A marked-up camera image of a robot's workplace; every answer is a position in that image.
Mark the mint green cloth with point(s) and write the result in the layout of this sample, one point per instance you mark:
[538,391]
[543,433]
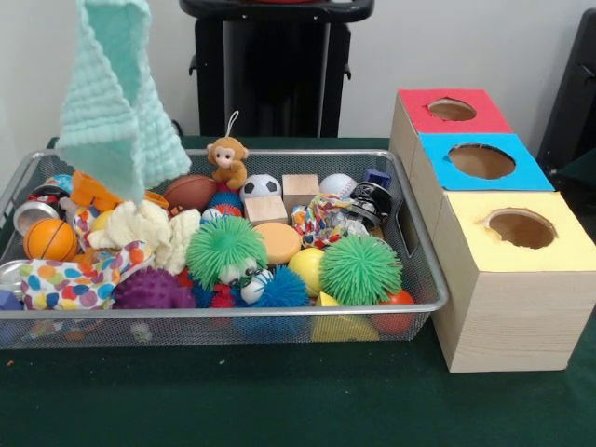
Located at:
[116,112]

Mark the wooden box with three holes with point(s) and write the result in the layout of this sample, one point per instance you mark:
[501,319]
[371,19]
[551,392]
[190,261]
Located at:
[503,317]

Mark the tan round disc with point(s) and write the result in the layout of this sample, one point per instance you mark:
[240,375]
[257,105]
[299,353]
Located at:
[279,244]

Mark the wooden cube block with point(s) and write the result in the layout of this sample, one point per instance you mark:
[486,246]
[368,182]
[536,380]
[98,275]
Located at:
[301,189]

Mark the yellow ball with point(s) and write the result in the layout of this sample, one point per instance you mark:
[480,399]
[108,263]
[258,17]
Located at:
[307,270]

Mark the small soccer ball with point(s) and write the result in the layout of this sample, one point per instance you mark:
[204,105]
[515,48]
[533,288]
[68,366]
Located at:
[261,186]

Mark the green spiky ball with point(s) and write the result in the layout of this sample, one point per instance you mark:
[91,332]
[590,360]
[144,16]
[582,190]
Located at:
[361,270]
[223,247]

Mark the brown monkey plush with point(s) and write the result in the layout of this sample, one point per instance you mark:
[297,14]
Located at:
[228,158]

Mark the dark green tablecloth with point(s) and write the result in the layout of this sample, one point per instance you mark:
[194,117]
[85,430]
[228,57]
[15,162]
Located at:
[279,400]

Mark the polka dot cloth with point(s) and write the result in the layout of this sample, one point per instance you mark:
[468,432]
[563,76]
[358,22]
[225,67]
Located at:
[74,279]

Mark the small orange basketball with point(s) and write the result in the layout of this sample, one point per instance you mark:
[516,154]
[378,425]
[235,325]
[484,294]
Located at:
[51,238]

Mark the side table with green cloth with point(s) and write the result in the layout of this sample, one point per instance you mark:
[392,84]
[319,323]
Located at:
[582,172]

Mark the black upright panel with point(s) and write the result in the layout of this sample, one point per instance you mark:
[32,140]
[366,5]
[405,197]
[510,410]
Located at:
[579,93]

